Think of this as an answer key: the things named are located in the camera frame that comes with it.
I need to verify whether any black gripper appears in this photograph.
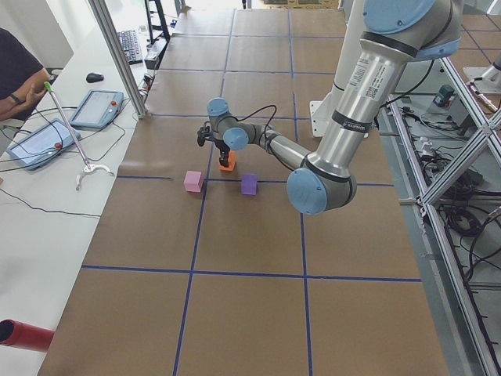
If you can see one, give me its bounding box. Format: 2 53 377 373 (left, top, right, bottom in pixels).
214 139 230 168

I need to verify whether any orange foam cube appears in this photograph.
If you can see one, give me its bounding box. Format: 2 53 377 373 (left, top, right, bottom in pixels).
218 150 236 172

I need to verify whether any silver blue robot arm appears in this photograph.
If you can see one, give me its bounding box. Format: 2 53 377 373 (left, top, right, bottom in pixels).
197 1 463 215

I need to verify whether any pink foam cube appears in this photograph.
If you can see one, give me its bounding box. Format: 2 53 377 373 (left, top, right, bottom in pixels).
183 171 204 193

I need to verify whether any purple foam cube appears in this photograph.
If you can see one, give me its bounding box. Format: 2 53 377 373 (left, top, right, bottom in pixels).
240 174 258 196

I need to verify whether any metal reacher grabber stick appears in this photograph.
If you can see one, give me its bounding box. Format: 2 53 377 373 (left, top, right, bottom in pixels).
44 81 114 191

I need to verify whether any far blue teach pendant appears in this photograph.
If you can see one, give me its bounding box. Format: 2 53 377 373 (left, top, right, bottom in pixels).
69 90 124 129

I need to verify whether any blue teach pendant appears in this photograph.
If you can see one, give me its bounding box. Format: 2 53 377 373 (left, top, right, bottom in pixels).
7 119 74 170
69 90 124 129

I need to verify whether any black keyboard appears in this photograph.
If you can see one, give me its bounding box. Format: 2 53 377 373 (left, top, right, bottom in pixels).
117 30 143 64

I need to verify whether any black computer mouse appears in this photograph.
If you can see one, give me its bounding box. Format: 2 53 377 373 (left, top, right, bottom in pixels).
85 72 104 83

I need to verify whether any near blue teach pendant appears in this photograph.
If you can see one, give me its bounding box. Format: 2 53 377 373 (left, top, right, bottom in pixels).
7 119 74 170

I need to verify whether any person in black shirt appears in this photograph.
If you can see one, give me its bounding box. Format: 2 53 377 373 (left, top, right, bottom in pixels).
1 28 50 121

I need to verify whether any green power adapter box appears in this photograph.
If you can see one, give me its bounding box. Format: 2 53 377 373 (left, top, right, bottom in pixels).
433 84 455 107

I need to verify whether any red cylinder tube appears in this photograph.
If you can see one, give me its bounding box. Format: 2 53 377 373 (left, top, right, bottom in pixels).
1 320 55 353

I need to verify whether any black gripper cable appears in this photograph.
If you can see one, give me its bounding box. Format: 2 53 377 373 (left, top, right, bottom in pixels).
233 104 278 136

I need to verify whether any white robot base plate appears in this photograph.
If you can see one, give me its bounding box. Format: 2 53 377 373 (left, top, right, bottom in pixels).
309 101 328 138

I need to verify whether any aluminium frame post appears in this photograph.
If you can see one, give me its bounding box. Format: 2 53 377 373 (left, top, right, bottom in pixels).
88 0 147 119

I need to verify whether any aluminium truss frame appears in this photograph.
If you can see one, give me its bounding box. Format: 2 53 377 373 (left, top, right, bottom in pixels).
381 59 500 375

